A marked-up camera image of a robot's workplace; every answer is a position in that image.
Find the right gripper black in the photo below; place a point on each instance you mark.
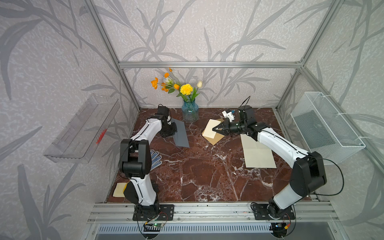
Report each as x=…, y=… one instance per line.
x=223, y=125

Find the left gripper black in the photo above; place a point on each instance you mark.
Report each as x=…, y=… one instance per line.
x=174, y=130

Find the cream letter paper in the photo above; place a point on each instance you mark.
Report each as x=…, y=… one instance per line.
x=208, y=132

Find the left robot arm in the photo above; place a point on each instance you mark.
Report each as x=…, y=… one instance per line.
x=136, y=162

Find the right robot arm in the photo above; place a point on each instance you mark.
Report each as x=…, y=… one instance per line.
x=308, y=171

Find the blue glass vase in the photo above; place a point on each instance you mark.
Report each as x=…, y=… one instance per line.
x=190, y=111

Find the blue dotted work glove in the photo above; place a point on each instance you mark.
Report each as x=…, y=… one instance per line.
x=156, y=159

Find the cream paper sheet right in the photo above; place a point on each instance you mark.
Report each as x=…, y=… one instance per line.
x=257, y=155

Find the yellow orange flower bouquet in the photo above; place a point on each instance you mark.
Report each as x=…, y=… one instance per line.
x=171, y=84

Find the red marker pen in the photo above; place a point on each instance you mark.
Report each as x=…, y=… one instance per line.
x=101, y=136

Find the left green circuit board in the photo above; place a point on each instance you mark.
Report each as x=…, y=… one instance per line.
x=154, y=227

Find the right circuit board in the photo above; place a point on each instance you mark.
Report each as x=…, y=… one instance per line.
x=280, y=230

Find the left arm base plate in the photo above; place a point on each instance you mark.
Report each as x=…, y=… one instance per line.
x=162, y=212

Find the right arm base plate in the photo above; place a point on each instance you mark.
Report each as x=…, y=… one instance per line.
x=271, y=212

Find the clear plastic wall tray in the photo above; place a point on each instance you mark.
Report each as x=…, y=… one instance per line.
x=76, y=144

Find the white wire mesh basket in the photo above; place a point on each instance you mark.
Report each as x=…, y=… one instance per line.
x=324, y=129

